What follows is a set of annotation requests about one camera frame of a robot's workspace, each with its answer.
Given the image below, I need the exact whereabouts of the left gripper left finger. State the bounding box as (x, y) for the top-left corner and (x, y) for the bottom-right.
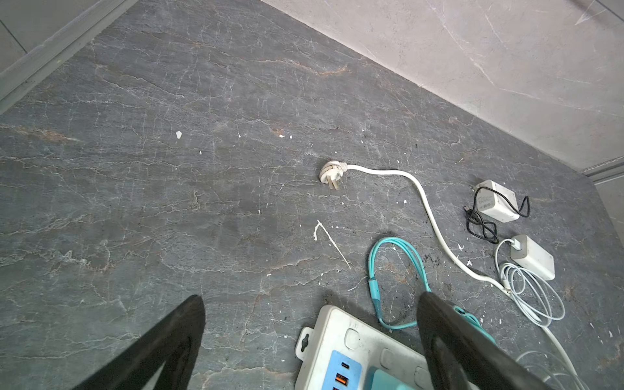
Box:
(76, 295), (206, 389)

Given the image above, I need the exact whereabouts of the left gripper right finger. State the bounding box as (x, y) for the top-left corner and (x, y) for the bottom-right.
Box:
(417, 292), (549, 389)

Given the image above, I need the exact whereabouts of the teal charger cube front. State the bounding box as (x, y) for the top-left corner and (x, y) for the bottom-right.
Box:
(363, 367), (414, 390)

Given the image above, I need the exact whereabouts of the white multicolour power strip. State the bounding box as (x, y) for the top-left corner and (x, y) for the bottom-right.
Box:
(295, 305), (433, 389)

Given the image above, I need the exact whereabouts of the teal multi-head cable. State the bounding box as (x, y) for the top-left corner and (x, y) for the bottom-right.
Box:
(366, 236), (496, 342)

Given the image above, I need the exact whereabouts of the white charger with black cable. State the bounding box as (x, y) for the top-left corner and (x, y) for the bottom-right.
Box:
(474, 180), (520, 223)

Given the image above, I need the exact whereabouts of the white power strip cord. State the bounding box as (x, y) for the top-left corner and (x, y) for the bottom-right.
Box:
(318, 160), (586, 390)

